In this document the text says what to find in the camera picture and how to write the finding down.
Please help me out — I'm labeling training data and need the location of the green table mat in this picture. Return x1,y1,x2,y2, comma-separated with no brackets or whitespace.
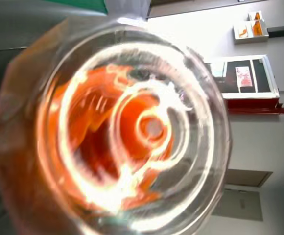
44,0,108,14

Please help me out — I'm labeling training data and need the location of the red box under cabinet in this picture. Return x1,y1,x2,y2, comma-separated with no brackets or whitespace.
227,98,284,115

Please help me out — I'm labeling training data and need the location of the white wall shelf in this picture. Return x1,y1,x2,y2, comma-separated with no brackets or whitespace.
233,10,269,45

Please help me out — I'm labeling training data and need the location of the beige wall panel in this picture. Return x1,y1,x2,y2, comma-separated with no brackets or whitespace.
226,168,273,188

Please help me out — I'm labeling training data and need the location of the grey wall panel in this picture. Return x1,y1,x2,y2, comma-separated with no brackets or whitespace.
211,189,264,222

